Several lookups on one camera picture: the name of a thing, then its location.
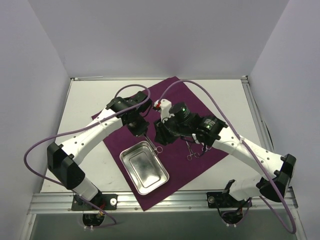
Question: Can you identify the steel instrument tray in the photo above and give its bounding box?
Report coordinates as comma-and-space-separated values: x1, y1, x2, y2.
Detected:
119, 141, 170, 196

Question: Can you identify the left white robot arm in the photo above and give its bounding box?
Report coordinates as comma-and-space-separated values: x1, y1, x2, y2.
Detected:
47, 91, 152, 210

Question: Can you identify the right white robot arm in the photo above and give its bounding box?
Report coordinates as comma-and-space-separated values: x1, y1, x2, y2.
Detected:
153, 99, 297, 207

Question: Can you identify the right aluminium rail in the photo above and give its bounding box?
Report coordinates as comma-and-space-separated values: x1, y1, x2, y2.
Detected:
241, 76, 286, 188

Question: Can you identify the aluminium rail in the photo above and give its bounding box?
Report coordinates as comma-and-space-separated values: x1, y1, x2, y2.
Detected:
241, 76, 286, 188
27, 187, 299, 215

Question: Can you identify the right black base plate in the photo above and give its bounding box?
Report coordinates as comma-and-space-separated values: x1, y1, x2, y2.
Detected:
206, 191, 252, 209

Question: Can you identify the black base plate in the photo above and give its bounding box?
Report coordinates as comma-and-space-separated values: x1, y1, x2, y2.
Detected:
206, 191, 252, 209
71, 193, 118, 211

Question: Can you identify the front aluminium rail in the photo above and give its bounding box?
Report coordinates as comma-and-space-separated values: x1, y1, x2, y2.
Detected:
27, 187, 299, 215

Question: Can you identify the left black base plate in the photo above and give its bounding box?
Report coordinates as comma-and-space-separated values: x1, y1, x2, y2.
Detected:
71, 193, 118, 211

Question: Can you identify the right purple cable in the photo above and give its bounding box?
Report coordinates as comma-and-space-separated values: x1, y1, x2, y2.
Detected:
153, 79, 298, 235

